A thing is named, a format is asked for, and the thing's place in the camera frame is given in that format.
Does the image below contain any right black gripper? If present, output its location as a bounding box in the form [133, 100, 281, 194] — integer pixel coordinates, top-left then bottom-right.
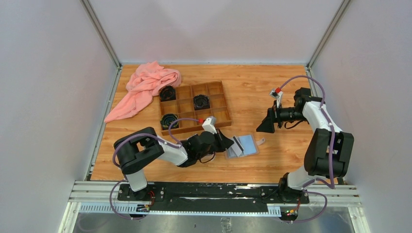
[257, 100, 307, 133]

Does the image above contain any white card black stripe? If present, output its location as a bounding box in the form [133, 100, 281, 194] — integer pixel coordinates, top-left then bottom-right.
[230, 136, 245, 157]

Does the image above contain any pink leather card holder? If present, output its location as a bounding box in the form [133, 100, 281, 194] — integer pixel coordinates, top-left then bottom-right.
[225, 134, 266, 159]

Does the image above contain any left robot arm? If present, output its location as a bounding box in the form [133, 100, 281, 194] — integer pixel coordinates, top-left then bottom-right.
[112, 127, 234, 200]

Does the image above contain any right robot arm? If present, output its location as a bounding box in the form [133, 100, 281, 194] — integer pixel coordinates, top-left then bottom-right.
[256, 87, 354, 203]

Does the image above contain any black flower cup centre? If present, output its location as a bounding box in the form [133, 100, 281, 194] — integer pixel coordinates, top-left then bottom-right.
[193, 94, 210, 111]

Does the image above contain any black flower cup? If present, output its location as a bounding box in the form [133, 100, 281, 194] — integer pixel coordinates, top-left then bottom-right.
[159, 85, 176, 102]
[193, 94, 210, 111]
[160, 114, 178, 130]

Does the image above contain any brown wooden divider tray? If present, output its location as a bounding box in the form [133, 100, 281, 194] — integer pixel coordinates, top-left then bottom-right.
[159, 81, 232, 135]

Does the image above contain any black flower cup front left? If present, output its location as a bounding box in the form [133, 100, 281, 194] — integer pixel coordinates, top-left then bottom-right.
[160, 114, 178, 130]

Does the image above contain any black flower cup rear left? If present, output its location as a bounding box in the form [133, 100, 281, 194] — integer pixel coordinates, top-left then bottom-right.
[159, 85, 176, 102]

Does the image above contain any pink crumpled cloth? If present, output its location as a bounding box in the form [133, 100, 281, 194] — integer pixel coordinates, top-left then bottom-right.
[104, 61, 182, 123]

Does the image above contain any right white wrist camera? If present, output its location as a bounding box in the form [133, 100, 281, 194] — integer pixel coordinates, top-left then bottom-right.
[269, 88, 283, 108]

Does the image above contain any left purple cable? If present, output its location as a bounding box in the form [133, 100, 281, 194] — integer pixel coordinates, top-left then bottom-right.
[109, 117, 204, 221]

